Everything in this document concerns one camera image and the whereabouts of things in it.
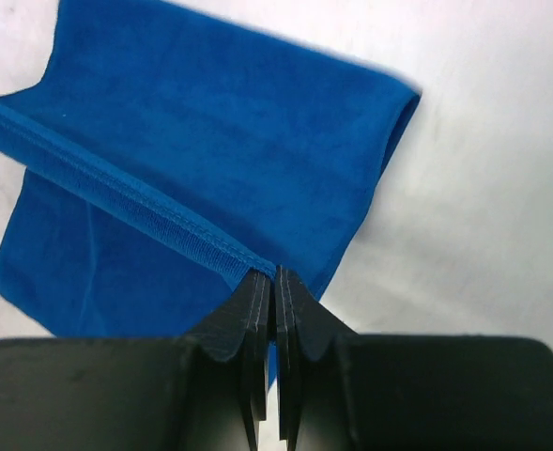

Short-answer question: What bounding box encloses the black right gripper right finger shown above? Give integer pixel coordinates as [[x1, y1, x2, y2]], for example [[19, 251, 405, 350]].
[[274, 268, 553, 450]]

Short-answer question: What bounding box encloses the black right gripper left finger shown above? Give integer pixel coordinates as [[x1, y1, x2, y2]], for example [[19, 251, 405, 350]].
[[0, 271, 271, 450]]

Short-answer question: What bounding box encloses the blue towel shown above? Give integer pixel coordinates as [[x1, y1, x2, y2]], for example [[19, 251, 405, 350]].
[[0, 0, 422, 396]]

